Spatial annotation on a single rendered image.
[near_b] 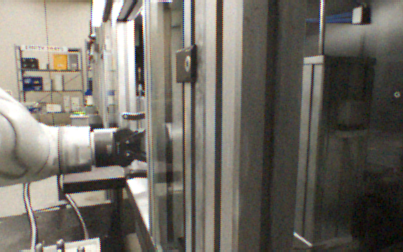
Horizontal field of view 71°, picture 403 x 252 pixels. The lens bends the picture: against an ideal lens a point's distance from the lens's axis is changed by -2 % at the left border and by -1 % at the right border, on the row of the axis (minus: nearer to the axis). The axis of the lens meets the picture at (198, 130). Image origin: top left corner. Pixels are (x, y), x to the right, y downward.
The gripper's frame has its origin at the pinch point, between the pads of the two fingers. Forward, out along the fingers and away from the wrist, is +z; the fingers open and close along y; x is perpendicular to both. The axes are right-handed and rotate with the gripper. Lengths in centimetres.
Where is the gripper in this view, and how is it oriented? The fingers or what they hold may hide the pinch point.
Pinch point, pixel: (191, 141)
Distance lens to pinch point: 63.0
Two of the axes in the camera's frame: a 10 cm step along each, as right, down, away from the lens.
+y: 0.0, -9.9, -1.5
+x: -3.6, -1.4, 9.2
